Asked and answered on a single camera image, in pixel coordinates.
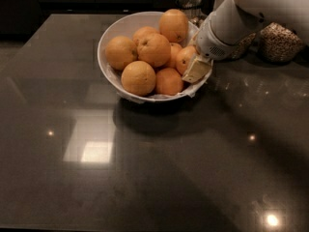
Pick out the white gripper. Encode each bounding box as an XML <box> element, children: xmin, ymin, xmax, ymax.
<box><xmin>183</xmin><ymin>11</ymin><xmax>241</xmax><ymax>83</ymax></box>

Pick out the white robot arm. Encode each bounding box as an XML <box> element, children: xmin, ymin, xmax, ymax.
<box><xmin>183</xmin><ymin>0</ymin><xmax>309</xmax><ymax>83</ymax></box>

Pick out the middle hidden orange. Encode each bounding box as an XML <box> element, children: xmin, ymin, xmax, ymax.
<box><xmin>164</xmin><ymin>43</ymin><xmax>183</xmax><ymax>68</ymax></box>

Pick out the hidden orange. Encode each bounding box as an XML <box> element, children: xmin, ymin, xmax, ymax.
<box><xmin>132</xmin><ymin>26</ymin><xmax>159</xmax><ymax>45</ymax></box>
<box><xmin>164</xmin><ymin>43</ymin><xmax>183</xmax><ymax>68</ymax></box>

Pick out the back hidden orange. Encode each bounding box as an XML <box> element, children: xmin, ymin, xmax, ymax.
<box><xmin>132</xmin><ymin>26</ymin><xmax>159</xmax><ymax>45</ymax></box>

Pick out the white bowl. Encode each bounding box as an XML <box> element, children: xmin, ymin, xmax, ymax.
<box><xmin>98</xmin><ymin>12</ymin><xmax>212</xmax><ymax>103</ymax></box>

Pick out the middle glass cereal jar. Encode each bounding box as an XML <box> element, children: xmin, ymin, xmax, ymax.
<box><xmin>228</xmin><ymin>33</ymin><xmax>257</xmax><ymax>60</ymax></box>

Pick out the left glass jar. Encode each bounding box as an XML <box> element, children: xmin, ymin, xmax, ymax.
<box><xmin>177</xmin><ymin>0</ymin><xmax>206</xmax><ymax>26</ymax></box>

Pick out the right glass grain jar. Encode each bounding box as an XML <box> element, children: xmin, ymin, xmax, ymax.
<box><xmin>258</xmin><ymin>22</ymin><xmax>305</xmax><ymax>63</ymax></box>

